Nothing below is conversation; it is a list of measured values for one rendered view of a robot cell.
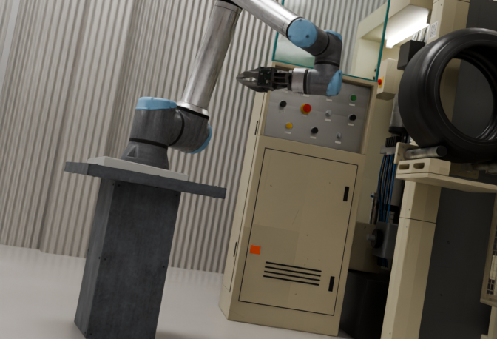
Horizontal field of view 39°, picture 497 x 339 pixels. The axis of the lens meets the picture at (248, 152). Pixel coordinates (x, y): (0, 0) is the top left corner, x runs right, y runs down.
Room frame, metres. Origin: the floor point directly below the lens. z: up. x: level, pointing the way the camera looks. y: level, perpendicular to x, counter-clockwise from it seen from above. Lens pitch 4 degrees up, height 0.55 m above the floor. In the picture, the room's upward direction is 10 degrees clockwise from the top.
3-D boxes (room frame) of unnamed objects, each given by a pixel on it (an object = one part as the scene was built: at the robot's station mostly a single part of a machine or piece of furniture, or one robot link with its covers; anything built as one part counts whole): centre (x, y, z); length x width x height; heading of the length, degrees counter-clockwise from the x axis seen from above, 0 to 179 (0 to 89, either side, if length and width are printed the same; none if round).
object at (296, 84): (2.41, -0.13, 1.01); 0.09 x 0.05 x 0.10; 165
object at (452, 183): (2.95, -0.88, 0.80); 0.37 x 0.36 x 0.02; 98
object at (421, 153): (2.93, -0.74, 0.90); 0.35 x 0.05 x 0.05; 8
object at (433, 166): (2.93, -0.74, 0.84); 0.36 x 0.09 x 0.06; 8
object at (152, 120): (2.64, 0.37, 0.81); 0.17 x 0.15 x 0.18; 141
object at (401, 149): (3.13, -0.85, 0.90); 0.40 x 0.03 x 0.10; 98
